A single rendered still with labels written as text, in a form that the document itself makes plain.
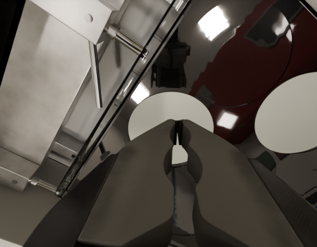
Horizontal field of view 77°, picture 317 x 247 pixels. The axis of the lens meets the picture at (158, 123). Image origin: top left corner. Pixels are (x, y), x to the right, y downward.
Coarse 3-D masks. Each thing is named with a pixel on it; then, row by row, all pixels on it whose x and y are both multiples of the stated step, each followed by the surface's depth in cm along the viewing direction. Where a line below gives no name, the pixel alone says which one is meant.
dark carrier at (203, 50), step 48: (240, 0) 17; (288, 0) 17; (192, 48) 19; (240, 48) 19; (288, 48) 19; (144, 96) 21; (192, 96) 21; (240, 96) 21; (240, 144) 24; (192, 192) 28; (192, 240) 34
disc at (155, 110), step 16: (160, 96) 21; (176, 96) 21; (144, 112) 22; (160, 112) 22; (176, 112) 22; (192, 112) 22; (208, 112) 22; (128, 128) 23; (144, 128) 23; (208, 128) 23; (176, 160) 26
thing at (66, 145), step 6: (60, 138) 32; (66, 138) 33; (72, 138) 34; (60, 144) 31; (66, 144) 32; (72, 144) 33; (78, 144) 33; (54, 150) 32; (60, 150) 32; (66, 150) 32; (72, 150) 32; (78, 150) 32; (66, 156) 32; (72, 156) 32; (90, 156) 33
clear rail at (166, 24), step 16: (176, 0) 17; (176, 16) 17; (160, 32) 18; (144, 48) 19; (144, 64) 19; (128, 80) 20; (128, 96) 22; (112, 112) 22; (96, 128) 23; (96, 144) 25; (80, 160) 26; (64, 176) 28; (64, 192) 29
